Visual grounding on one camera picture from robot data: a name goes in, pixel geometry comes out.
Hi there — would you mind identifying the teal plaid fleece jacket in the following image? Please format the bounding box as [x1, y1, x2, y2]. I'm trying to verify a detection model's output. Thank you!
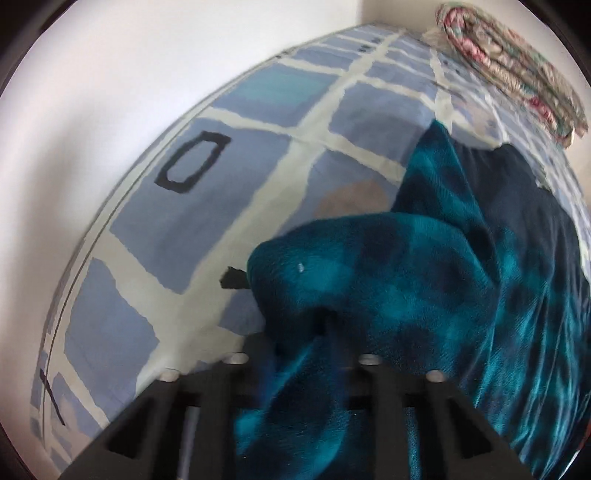
[235, 123, 590, 479]

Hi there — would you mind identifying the blue checked bed sheet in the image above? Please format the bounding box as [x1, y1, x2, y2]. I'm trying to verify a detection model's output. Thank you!
[31, 25, 590, 471]

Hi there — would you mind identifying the folded floral quilt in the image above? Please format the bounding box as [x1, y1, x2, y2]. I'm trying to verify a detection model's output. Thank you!
[436, 2, 589, 148]

